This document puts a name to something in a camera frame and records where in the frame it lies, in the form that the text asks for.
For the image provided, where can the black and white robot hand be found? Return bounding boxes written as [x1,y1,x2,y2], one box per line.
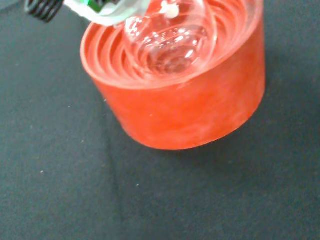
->
[23,0,151,27]

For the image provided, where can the black bench cloth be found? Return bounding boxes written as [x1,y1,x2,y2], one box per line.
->
[0,0,320,240]

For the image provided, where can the red flask ring stand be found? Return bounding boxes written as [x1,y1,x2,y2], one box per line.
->
[79,0,267,151]

